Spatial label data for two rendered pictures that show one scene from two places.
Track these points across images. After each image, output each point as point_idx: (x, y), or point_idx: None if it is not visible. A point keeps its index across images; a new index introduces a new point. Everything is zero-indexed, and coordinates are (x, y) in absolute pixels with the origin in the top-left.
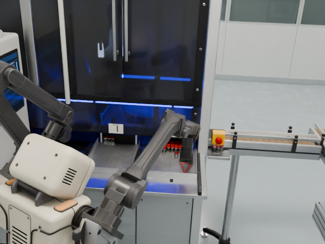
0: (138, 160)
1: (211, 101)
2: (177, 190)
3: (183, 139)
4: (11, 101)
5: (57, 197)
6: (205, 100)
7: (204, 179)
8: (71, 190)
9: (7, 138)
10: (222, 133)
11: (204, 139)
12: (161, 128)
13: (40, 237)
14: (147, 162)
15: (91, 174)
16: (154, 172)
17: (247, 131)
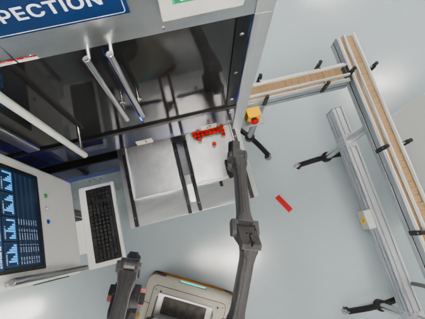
0: (235, 312)
1: (247, 101)
2: (231, 196)
3: (230, 164)
4: (31, 203)
5: None
6: (241, 103)
7: (249, 170)
8: None
9: (52, 226)
10: (257, 114)
11: (240, 121)
12: (244, 269)
13: None
14: (244, 311)
15: (145, 201)
16: (203, 182)
17: (276, 81)
